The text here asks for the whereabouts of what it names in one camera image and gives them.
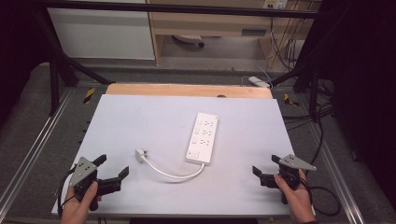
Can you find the wooden desk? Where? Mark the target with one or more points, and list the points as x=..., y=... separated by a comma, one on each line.
x=214, y=23

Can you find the small white power strip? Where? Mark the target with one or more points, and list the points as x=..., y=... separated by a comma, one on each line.
x=258, y=81

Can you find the person's right hand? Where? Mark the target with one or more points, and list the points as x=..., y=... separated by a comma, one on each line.
x=296, y=199

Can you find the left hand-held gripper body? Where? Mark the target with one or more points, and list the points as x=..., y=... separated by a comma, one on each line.
x=81, y=171

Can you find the white wall socket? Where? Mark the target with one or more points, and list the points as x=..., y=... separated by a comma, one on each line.
x=275, y=3

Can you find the dark curtain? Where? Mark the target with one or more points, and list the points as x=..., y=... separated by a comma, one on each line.
x=364, y=87
x=18, y=53

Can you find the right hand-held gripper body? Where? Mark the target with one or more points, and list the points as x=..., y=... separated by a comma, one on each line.
x=292, y=168

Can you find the black metal stand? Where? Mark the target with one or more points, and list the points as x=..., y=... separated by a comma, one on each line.
x=312, y=84
x=55, y=77

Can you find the white device under desk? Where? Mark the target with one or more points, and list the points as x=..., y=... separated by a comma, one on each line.
x=190, y=39

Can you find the black metal crossbar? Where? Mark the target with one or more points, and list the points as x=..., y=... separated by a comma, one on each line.
x=174, y=7

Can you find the aluminium rail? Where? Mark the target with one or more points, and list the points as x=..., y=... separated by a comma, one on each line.
x=337, y=177
x=31, y=151

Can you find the wooden board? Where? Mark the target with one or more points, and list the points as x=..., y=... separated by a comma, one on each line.
x=186, y=90

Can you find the white plug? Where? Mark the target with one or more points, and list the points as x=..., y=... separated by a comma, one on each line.
x=139, y=154

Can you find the white cabinet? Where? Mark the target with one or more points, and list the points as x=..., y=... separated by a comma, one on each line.
x=99, y=31

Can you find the person's left hand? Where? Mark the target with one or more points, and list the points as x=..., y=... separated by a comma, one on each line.
x=76, y=205

